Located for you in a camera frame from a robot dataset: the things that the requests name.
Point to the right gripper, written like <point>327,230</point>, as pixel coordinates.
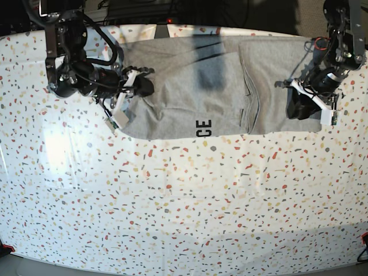
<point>143,87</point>

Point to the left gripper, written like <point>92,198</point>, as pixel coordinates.
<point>304,102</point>

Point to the grey T-shirt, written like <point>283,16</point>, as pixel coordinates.
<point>217,85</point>

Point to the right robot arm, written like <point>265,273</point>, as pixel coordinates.
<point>70,70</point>

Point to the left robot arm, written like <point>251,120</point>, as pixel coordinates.
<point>334,57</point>

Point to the red table corner clamp right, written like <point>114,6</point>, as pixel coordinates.
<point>364,238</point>

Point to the red table corner clamp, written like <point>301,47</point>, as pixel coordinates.
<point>6,249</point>
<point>364,238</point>

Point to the red table corner clamp left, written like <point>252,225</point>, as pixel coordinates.
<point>6,249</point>

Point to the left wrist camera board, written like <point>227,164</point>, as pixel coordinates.
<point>334,117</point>

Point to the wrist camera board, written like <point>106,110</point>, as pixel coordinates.
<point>334,117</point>
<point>111,124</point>

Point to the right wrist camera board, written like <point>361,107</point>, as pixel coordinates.
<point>111,124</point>

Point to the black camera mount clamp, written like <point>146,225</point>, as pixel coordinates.
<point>161,32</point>

